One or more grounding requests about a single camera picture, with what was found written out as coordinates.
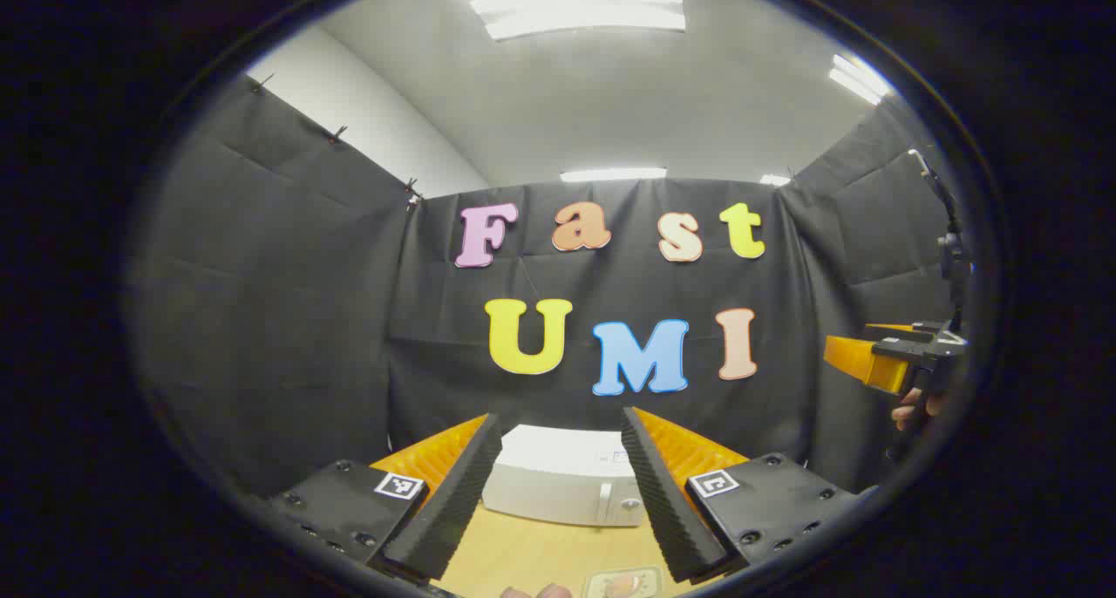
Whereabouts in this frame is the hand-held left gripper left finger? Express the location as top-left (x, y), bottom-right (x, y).
top-left (270, 412), bottom-right (505, 583)

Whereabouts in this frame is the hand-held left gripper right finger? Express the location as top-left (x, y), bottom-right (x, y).
top-left (621, 406), bottom-right (860, 584)

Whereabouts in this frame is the white microwave oven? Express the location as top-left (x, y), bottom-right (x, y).
top-left (481, 424), bottom-right (648, 527)

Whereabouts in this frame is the cream rectangular plate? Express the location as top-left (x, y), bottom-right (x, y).
top-left (582, 566), bottom-right (665, 598)

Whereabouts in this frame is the black backdrop cloth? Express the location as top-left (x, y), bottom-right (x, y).
top-left (131, 75), bottom-right (969, 503)

